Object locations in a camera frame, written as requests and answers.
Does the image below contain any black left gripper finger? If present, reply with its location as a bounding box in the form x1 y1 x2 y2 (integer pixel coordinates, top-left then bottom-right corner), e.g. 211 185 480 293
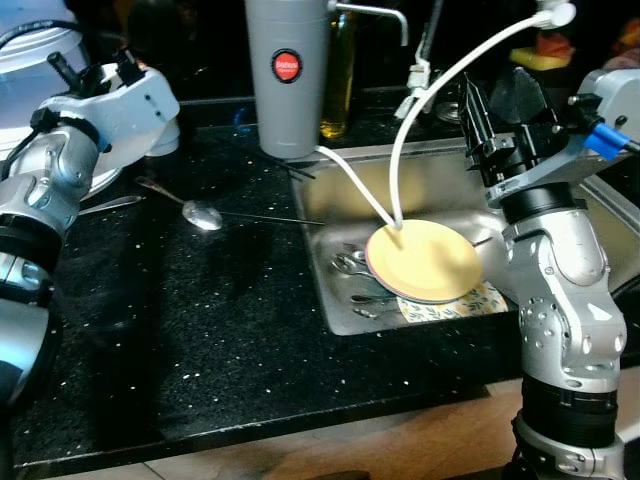
47 50 84 91
113 48 150 84

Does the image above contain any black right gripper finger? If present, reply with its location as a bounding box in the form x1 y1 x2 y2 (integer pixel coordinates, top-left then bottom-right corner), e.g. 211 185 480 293
463 72 498 151
490 68 549 129

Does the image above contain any floral print plate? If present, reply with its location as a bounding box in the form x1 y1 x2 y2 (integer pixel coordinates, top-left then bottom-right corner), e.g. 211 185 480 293
397 282 508 324

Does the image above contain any round chrome counter fitting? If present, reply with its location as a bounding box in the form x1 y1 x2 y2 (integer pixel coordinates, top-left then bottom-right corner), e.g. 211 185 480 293
437 100 467 123

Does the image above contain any yellow sponge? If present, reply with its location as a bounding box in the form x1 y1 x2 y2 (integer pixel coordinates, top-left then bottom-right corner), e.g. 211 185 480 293
520 52 571 71

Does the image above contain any white tie strip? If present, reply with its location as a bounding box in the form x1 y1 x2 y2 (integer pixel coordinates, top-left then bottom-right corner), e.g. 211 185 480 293
395 60 433 119

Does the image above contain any chrome sink faucet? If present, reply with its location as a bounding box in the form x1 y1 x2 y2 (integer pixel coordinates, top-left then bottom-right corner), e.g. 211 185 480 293
415 0 448 71

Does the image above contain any white faucet diverter valve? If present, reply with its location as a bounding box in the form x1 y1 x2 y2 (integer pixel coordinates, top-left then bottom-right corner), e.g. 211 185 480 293
535 0 578 29

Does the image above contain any oil bottle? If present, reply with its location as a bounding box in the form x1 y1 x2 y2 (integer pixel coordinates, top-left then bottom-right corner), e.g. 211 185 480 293
322 10 357 141

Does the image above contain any silver table knife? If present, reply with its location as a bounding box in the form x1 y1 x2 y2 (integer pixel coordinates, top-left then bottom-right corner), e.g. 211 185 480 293
75 194 146 216

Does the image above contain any chrome filter tap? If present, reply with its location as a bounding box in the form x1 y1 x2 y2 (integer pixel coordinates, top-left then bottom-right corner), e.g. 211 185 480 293
325 0 411 46

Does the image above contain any grey water filter canister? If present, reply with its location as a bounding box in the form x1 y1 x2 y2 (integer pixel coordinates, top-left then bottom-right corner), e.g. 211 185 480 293
245 0 331 159

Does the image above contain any stainless steel sink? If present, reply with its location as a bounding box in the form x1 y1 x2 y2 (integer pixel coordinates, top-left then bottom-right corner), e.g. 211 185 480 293
290 130 640 336

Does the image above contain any light grey left wrist camera mount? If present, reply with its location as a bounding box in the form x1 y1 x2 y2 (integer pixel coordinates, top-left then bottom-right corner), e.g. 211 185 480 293
40 62 182 153

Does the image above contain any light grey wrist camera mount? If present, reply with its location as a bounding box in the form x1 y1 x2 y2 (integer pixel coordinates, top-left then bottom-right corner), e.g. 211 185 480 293
40 62 182 153
488 68 640 208

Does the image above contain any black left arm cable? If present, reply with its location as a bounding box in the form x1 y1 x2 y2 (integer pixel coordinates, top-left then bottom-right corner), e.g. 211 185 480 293
0 20 86 51

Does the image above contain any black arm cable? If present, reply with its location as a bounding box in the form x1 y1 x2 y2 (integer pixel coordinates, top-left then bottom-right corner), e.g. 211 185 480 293
0 20 86 51
583 120 640 161

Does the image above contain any light grey right wrist camera mount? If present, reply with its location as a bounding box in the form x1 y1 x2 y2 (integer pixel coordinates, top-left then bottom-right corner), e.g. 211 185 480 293
488 68 640 208

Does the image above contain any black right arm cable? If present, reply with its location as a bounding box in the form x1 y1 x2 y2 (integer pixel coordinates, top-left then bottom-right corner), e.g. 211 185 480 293
583 120 640 161

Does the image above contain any white hose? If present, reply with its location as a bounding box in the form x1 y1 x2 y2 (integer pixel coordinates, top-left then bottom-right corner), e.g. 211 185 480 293
315 10 546 229

